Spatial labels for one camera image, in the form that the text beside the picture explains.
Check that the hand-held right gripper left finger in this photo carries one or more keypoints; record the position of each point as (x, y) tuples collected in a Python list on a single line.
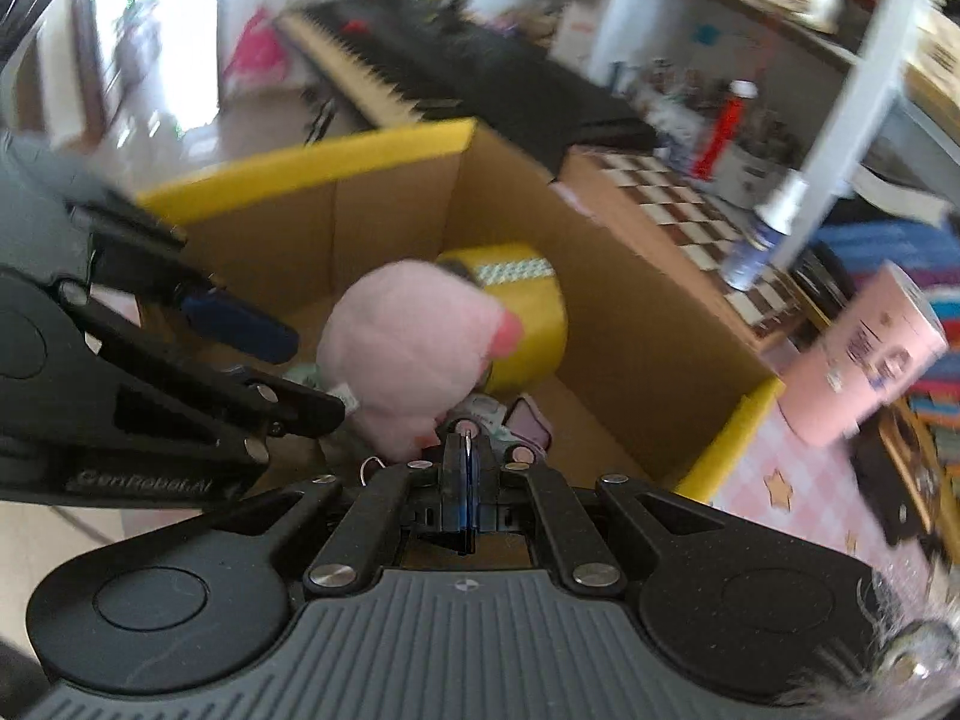
[(456, 487)]

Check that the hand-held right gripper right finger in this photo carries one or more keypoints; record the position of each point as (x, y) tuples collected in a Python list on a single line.
[(484, 491)]

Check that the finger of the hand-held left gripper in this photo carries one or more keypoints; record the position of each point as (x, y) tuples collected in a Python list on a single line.
[(240, 326), (225, 397)]

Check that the pink plush toy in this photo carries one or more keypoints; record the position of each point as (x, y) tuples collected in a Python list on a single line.
[(405, 345)]

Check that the yellow cardboard box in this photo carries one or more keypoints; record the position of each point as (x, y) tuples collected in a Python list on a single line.
[(637, 315)]

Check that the black keyboard stand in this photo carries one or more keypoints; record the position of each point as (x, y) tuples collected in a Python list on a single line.
[(321, 116)]

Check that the pink backpack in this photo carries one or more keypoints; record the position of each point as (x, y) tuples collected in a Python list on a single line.
[(259, 52)]

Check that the brown white chessboard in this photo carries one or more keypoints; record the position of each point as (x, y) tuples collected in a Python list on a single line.
[(660, 202)]

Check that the black electronic keyboard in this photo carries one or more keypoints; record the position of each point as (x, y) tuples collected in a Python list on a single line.
[(487, 67)]

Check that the white blue spray bottle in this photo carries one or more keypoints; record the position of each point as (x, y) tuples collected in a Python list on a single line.
[(757, 240)]

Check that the pink cylinder container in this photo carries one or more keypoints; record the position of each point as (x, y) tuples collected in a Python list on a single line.
[(855, 367)]

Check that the dark brown case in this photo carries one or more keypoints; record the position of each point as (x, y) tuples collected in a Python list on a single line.
[(892, 480)]

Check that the white pen holder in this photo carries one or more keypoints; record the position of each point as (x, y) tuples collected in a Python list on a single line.
[(750, 176)]

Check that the red tassel pen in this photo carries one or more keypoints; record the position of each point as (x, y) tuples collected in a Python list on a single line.
[(724, 131)]

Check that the white box with red label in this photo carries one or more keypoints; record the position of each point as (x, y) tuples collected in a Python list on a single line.
[(576, 37)]

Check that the grey fluffy sleeve cuff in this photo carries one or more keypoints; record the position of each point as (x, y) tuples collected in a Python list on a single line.
[(900, 660)]

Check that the row of books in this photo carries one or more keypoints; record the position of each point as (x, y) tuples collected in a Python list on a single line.
[(926, 255)]

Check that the white shelf unit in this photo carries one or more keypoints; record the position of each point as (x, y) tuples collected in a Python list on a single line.
[(675, 22)]

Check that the white shelf pole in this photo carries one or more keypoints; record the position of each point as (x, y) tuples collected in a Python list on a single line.
[(862, 90)]

